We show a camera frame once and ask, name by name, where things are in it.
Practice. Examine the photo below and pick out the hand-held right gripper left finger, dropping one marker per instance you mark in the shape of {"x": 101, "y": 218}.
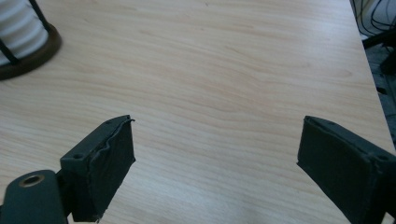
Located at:
{"x": 102, "y": 168}

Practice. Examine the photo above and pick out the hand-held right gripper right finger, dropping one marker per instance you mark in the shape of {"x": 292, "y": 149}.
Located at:
{"x": 342, "y": 168}

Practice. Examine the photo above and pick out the stack of white cups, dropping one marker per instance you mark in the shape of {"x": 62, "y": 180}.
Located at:
{"x": 18, "y": 28}

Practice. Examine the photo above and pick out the black metal stand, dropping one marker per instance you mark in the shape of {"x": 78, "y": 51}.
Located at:
{"x": 384, "y": 40}

